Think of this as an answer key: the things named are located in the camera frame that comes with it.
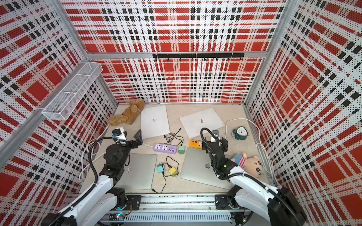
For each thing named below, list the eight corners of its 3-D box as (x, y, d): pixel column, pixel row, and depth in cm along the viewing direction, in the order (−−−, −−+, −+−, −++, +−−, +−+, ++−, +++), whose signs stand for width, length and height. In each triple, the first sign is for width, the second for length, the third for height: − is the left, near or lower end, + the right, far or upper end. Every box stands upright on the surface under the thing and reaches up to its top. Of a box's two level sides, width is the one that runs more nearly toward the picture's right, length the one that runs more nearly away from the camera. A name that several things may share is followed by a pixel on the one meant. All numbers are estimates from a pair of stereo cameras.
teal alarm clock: (234, 139, 100) (236, 136, 96) (232, 130, 106) (234, 126, 102) (246, 139, 100) (248, 136, 96) (243, 130, 106) (245, 126, 102)
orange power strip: (189, 149, 95) (189, 147, 93) (189, 141, 99) (189, 139, 97) (202, 149, 95) (202, 147, 93) (202, 141, 99) (202, 139, 97)
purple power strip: (152, 150, 95) (151, 148, 93) (155, 143, 98) (154, 141, 96) (176, 154, 93) (176, 153, 91) (178, 147, 96) (178, 145, 94)
